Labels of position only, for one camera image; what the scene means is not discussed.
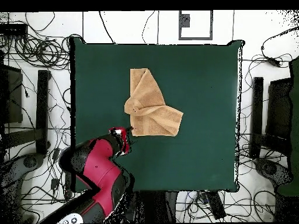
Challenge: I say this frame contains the tan terry towel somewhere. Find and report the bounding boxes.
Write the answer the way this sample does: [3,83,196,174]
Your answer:
[123,68,184,137]

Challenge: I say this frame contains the dark green table cloth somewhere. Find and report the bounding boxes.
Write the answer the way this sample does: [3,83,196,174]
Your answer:
[69,37,245,193]

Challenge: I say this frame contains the black floor stand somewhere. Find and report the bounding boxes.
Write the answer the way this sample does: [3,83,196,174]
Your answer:
[249,76,293,159]
[2,69,51,156]

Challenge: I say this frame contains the grey chair base leg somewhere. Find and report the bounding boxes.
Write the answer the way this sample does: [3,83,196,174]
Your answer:
[253,157,294,187]
[0,152,46,224]

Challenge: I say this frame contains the black power strip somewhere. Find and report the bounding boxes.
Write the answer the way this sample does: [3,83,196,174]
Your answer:
[205,191,227,220]

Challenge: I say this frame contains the small black device box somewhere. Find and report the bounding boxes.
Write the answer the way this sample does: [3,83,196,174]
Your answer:
[0,23,29,37]

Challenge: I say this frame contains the black power adapter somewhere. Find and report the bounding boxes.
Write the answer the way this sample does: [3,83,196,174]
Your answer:
[266,57,281,68]

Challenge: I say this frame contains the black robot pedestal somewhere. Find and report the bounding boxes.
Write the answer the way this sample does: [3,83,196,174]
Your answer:
[127,191,178,223]

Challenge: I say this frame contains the coiled black cables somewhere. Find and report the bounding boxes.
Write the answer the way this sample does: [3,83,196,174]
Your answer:
[13,34,71,71]

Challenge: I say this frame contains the grey square frame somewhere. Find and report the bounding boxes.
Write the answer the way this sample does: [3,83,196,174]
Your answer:
[178,10,214,41]

